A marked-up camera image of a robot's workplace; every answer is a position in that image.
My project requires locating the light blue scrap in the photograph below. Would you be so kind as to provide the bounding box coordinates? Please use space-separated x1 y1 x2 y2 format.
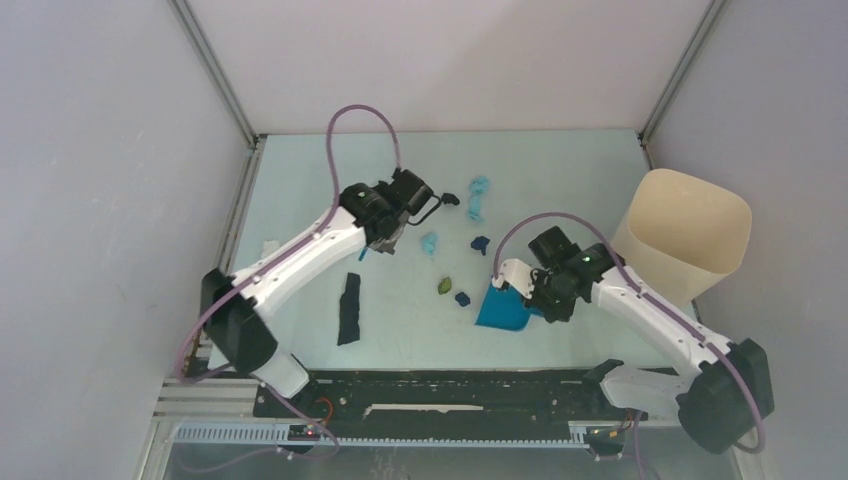
467 195 484 223
420 231 439 258
469 175 491 196

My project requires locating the blue dustpan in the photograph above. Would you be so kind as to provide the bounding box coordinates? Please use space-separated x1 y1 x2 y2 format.
474 277 542 332

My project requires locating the green paper scrap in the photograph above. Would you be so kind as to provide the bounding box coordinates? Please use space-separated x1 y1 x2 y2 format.
437 277 453 295

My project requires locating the dark blue scrap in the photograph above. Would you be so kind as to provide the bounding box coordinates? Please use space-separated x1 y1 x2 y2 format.
470 236 491 256
454 292 471 307

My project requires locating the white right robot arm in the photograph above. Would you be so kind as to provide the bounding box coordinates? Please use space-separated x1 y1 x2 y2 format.
527 239 775 454

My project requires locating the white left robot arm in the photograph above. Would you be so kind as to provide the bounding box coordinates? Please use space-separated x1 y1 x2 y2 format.
201 169 435 417

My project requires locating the black paper scrap centre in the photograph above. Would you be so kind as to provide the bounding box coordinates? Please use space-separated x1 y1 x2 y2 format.
441 193 460 206

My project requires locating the light blue scrap top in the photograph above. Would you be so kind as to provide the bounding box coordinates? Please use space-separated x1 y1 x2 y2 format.
469 175 491 196

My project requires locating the beige waste bin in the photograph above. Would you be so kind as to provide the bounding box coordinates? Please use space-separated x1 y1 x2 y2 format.
611 169 752 307

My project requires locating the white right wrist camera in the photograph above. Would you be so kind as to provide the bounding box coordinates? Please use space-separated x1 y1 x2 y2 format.
491 259 536 308

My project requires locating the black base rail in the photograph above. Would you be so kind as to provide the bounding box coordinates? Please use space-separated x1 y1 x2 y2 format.
290 369 632 443

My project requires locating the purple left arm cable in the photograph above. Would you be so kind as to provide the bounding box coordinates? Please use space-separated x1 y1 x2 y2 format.
173 104 403 465

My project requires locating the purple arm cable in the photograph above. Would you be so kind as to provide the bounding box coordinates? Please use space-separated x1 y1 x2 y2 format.
173 104 403 465
491 211 768 456

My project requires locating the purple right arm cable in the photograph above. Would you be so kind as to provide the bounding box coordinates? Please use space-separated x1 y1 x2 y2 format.
491 211 768 456

